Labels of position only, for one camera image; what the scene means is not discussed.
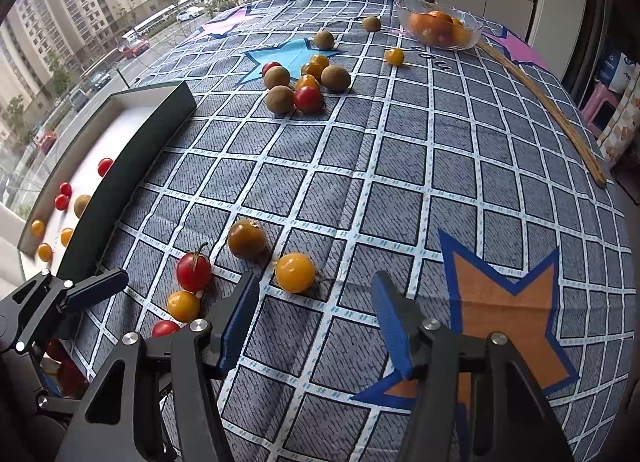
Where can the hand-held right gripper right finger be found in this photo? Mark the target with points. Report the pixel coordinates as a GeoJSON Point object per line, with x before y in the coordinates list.
{"type": "Point", "coordinates": [395, 327]}

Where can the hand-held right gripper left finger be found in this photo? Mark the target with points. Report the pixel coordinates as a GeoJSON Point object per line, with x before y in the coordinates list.
{"type": "Point", "coordinates": [235, 327]}

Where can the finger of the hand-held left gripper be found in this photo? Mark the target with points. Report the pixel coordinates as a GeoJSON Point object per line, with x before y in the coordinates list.
{"type": "Point", "coordinates": [95, 289]}

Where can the yellow cherry tomato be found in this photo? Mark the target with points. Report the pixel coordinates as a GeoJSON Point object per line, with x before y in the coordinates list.
{"type": "Point", "coordinates": [44, 252]}
{"type": "Point", "coordinates": [320, 60]}
{"type": "Point", "coordinates": [183, 306]}
{"type": "Point", "coordinates": [394, 56]}
{"type": "Point", "coordinates": [295, 272]}
{"type": "Point", "coordinates": [306, 82]}
{"type": "Point", "coordinates": [66, 236]}
{"type": "Point", "coordinates": [37, 227]}
{"type": "Point", "coordinates": [312, 70]}

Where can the white tray with dark rim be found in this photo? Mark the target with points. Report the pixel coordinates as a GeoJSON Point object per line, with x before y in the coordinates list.
{"type": "Point", "coordinates": [145, 151]}

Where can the red cherry tomato with stem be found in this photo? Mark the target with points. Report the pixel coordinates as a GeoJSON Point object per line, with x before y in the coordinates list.
{"type": "Point", "coordinates": [193, 272]}

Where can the brownish green tomato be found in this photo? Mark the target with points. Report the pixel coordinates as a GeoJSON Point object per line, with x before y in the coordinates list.
{"type": "Point", "coordinates": [246, 241]}

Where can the long wooden paddle board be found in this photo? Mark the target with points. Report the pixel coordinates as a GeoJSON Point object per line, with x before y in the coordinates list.
{"type": "Point", "coordinates": [599, 177]}

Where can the pink plastic stool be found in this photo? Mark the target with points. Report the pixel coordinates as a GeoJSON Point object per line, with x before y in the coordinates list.
{"type": "Point", "coordinates": [590, 104]}

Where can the orange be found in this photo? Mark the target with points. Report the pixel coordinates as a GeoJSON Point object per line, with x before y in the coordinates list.
{"type": "Point", "coordinates": [440, 17]}
{"type": "Point", "coordinates": [460, 34]}
{"type": "Point", "coordinates": [425, 31]}

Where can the printed rolled mat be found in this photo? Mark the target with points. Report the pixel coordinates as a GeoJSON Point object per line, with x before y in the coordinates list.
{"type": "Point", "coordinates": [622, 131]}

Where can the clear glass bowl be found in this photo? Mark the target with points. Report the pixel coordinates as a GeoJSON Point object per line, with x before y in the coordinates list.
{"type": "Point", "coordinates": [405, 11]}

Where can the blue and white shopping bag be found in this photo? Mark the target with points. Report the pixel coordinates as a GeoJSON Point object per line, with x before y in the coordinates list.
{"type": "Point", "coordinates": [609, 66]}

